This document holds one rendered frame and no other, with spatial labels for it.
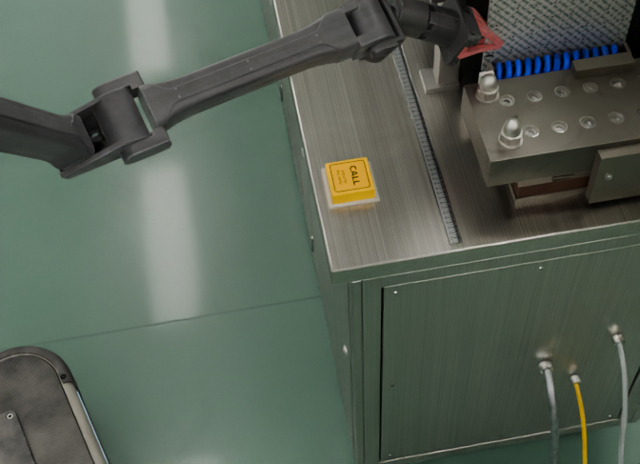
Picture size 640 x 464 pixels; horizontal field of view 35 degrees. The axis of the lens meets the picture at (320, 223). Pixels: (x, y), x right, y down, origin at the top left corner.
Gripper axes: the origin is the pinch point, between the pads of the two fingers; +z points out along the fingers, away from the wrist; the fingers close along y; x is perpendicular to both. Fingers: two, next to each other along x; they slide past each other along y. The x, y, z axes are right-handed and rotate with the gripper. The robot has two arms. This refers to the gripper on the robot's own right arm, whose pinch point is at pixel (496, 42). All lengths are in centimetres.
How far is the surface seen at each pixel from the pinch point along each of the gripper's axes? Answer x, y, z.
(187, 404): -125, -2, -2
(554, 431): -56, 36, 42
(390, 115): -22.8, -3.5, -5.2
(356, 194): -25.8, 13.4, -14.1
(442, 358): -51, 26, 15
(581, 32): 6.4, 0.3, 12.1
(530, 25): 5.0, 0.3, 2.8
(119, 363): -133, -17, -16
